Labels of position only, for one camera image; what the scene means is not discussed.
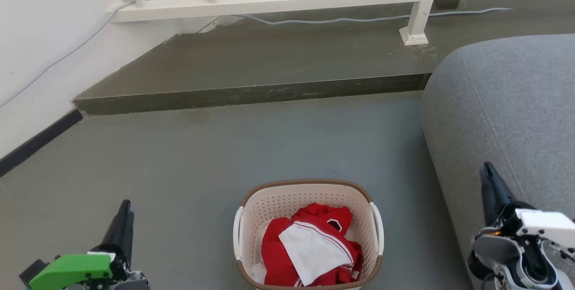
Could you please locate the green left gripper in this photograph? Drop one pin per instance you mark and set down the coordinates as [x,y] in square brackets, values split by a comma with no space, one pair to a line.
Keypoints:
[72,270]

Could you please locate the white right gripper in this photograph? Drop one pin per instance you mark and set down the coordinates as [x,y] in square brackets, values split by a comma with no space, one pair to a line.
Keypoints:
[539,222]

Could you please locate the cream plastic laundry basket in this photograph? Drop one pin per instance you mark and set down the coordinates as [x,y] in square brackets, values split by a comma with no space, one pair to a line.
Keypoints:
[310,195]

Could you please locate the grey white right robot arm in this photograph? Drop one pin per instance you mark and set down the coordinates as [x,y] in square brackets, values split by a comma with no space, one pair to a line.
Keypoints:
[516,258]

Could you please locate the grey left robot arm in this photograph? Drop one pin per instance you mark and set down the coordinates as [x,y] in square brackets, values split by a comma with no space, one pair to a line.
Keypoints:
[132,282]

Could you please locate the grey fabric sofa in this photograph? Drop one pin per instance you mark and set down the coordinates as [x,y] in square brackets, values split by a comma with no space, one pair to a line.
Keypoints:
[507,115]

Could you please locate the black baseboard strip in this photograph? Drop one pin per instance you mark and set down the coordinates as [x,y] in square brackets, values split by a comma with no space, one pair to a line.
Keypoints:
[40,139]

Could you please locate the plain white cloth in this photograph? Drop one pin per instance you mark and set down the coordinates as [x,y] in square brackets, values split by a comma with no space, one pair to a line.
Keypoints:
[259,273]

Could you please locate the white garment with red stripes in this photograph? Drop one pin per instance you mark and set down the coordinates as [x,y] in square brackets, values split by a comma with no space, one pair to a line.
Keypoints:
[314,249]

